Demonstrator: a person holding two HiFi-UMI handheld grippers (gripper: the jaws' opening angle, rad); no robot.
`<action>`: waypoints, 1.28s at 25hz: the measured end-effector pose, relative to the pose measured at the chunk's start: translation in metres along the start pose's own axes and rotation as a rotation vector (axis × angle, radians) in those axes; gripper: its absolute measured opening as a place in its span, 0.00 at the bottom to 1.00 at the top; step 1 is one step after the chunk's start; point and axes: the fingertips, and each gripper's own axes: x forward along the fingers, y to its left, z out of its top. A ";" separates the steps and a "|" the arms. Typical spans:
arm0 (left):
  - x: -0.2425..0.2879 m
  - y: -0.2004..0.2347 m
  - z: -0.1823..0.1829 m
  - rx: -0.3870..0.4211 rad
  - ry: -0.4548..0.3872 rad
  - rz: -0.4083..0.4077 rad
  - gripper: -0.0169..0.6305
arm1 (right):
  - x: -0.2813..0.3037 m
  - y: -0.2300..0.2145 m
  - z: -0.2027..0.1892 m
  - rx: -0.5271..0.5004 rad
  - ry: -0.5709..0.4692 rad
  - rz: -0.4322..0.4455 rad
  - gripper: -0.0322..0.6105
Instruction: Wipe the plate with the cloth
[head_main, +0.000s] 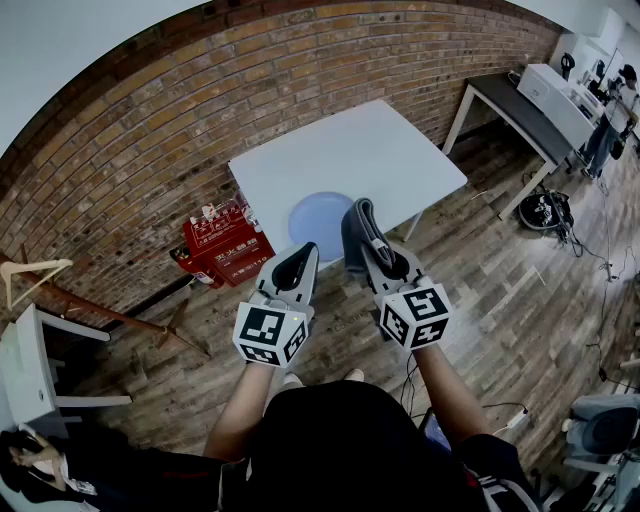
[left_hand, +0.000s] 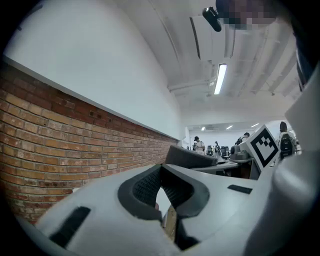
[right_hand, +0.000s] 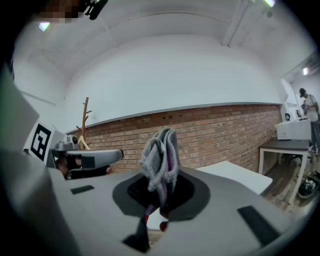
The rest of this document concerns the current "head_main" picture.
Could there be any white table leg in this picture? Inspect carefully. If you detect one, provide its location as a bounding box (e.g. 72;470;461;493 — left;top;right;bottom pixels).
402;210;425;244

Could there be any clear plastic bottle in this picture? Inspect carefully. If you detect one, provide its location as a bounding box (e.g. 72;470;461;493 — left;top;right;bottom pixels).
234;194;264;235

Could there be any dark-topped white side table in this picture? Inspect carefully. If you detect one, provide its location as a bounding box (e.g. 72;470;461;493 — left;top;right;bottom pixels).
442;73;576;222

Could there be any person's black shirt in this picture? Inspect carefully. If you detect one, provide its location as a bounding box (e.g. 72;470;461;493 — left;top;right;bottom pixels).
199;380;544;512

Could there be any red fire extinguisher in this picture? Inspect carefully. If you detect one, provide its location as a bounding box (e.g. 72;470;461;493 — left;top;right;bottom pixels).
169;247;225;290

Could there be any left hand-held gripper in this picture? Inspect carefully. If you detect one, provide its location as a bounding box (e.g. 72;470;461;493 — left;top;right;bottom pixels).
232;241;321;370

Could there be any black device with screen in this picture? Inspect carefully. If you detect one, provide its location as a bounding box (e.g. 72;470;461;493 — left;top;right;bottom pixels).
417;407;454;454

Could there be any red fire extinguisher box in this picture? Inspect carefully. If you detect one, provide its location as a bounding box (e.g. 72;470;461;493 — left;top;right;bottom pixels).
182;199;276;289

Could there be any white cabinet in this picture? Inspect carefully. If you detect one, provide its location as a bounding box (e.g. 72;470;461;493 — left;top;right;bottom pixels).
0;303;134;426

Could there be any gray office chair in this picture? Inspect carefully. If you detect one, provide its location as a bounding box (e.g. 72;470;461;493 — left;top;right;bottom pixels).
562;393;640;512

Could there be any white printer on desk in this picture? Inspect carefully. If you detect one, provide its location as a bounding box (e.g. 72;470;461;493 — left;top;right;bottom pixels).
547;82;609;151

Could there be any black and beige bag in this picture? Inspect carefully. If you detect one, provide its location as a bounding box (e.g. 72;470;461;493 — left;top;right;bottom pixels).
0;427;99;506

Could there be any black round floor device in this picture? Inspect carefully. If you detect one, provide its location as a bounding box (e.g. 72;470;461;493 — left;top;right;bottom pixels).
518;192;574;231

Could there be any person's right forearm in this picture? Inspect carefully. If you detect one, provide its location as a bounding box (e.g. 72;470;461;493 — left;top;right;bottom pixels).
410;343;494;449

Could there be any gray cloth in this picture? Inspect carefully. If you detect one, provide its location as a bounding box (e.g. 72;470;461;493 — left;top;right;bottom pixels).
340;197;399;281

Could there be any person's left forearm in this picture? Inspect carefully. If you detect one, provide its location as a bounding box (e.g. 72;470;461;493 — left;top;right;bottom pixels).
202;359;276;461

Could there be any big blue plate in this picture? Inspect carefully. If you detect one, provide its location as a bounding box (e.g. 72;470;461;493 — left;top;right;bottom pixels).
287;191;355;262

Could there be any pale wooden clothes hanger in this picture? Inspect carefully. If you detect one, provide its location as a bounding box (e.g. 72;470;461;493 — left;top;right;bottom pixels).
0;258;75;310

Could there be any black jacket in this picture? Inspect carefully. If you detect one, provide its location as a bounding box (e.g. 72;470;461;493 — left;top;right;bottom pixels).
59;429;226;512

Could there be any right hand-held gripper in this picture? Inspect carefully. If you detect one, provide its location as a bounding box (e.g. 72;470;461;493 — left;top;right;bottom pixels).
359;243;454;352

